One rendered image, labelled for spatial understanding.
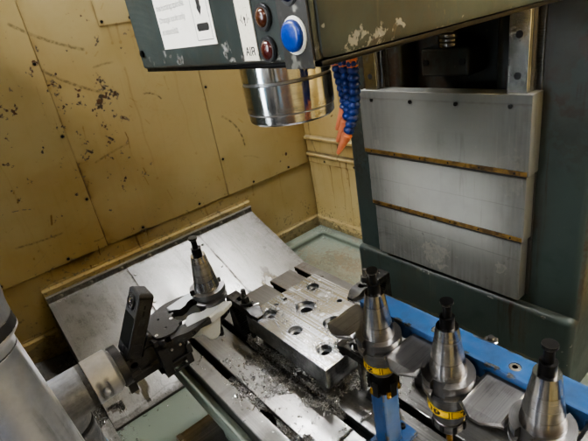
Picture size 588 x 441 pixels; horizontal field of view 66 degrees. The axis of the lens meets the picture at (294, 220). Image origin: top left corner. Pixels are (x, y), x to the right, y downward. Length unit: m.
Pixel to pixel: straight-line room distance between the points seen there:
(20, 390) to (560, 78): 1.03
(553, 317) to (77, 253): 1.51
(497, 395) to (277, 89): 0.53
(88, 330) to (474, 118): 1.37
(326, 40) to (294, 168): 1.75
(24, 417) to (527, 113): 0.99
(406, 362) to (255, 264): 1.29
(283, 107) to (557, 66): 0.57
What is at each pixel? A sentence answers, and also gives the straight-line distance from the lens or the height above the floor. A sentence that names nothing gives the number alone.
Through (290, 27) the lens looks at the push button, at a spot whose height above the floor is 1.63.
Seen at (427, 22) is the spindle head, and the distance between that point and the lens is 0.58.
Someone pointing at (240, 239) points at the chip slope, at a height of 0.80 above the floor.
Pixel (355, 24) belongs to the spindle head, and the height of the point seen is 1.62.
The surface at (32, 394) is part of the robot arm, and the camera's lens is 0.62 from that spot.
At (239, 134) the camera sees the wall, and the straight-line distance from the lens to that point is 1.98.
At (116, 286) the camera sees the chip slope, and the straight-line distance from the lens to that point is 1.83.
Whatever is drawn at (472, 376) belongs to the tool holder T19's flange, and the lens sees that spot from 0.60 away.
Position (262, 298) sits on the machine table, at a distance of 1.35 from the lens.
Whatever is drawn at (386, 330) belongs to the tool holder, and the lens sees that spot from 0.63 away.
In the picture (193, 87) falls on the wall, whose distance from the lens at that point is 1.87.
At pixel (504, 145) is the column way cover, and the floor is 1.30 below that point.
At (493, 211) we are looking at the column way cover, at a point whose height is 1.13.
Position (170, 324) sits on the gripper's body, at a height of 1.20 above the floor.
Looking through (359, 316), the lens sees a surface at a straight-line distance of 0.70.
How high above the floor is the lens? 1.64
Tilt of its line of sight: 25 degrees down
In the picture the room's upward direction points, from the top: 10 degrees counter-clockwise
